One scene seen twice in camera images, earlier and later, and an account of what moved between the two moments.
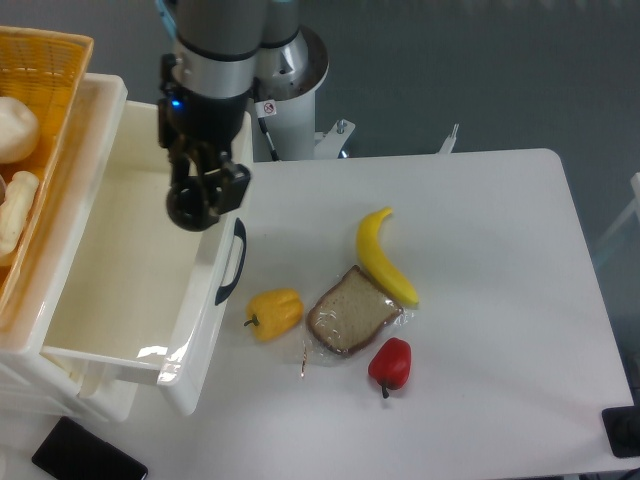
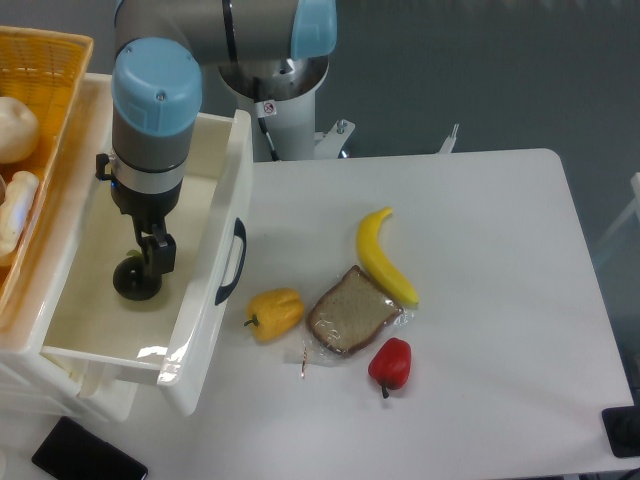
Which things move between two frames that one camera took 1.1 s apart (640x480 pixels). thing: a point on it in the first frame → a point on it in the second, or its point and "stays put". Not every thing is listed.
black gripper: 188,120 → 148,212
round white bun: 19,130 stays put
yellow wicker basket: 44,69 stays put
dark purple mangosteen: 193,207 → 133,281
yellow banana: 375,259 stays put
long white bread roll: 14,211 stays put
